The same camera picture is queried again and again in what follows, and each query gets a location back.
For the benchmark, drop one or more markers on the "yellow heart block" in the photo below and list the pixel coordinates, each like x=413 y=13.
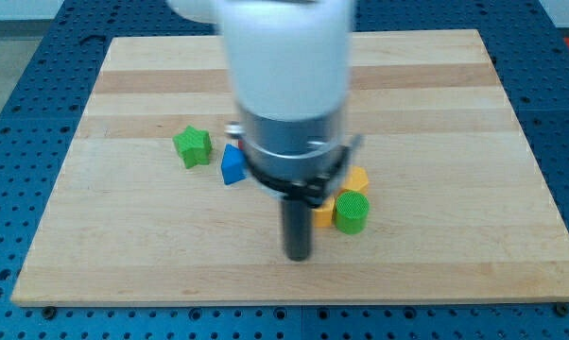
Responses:
x=322 y=217

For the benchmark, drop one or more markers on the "wooden board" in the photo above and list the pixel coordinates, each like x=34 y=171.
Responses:
x=139 y=214

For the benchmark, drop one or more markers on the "yellow hexagon block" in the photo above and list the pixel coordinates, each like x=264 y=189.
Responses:
x=357 y=180

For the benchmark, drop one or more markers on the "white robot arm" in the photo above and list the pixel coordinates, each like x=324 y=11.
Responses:
x=289 y=68

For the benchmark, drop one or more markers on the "green star block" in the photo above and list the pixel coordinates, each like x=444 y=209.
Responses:
x=193 y=146

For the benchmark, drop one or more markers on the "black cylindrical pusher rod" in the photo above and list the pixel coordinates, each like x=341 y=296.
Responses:
x=297 y=229

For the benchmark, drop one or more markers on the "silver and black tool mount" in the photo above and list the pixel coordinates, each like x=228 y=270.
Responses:
x=305 y=159

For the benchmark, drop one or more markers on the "blue cube block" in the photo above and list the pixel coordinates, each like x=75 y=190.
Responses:
x=233 y=165

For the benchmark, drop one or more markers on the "green cylinder block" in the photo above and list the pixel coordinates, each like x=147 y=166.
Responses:
x=351 y=213

